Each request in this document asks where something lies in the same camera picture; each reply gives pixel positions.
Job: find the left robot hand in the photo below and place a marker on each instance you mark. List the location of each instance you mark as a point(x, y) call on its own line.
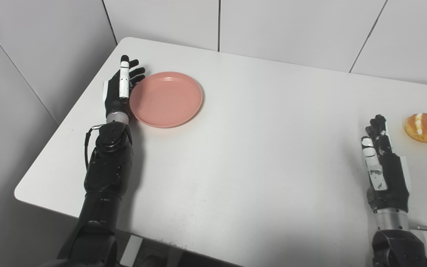
point(119, 94)

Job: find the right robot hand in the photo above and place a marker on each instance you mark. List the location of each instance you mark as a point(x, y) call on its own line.
point(386, 174)

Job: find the pink round plate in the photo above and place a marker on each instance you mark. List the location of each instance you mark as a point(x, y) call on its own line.
point(166, 99)

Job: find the cream puff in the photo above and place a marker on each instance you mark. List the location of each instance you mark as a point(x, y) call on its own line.
point(424, 127)

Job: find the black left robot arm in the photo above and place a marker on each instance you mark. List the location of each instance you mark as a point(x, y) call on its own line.
point(104, 185)

